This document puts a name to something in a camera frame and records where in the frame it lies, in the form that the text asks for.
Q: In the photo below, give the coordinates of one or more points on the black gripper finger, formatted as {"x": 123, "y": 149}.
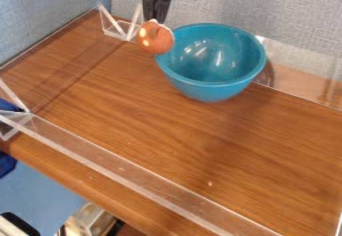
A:
{"x": 161, "y": 10}
{"x": 148, "y": 9}

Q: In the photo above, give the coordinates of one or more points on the brown and white toy mushroom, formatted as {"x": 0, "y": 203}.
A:
{"x": 155, "y": 37}

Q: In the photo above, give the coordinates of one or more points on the blue bowl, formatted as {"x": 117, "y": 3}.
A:
{"x": 213, "y": 61}

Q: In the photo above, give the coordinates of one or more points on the clear acrylic back barrier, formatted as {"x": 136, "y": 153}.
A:
{"x": 302, "y": 73}

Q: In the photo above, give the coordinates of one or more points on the clear acrylic barrier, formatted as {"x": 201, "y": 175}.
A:
{"x": 200, "y": 210}
{"x": 302, "y": 73}

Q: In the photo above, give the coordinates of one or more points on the clear acrylic front barrier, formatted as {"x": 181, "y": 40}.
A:
{"x": 200, "y": 210}

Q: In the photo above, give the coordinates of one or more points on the metallic object under table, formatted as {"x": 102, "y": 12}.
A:
{"x": 89, "y": 221}

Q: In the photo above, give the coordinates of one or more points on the black white object bottom left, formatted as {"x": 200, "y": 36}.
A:
{"x": 13, "y": 226}

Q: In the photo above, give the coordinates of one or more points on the clear acrylic corner bracket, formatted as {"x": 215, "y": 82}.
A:
{"x": 14, "y": 114}
{"x": 118, "y": 28}

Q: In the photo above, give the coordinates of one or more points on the clear acrylic left corner bracket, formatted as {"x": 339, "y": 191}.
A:
{"x": 14, "y": 114}

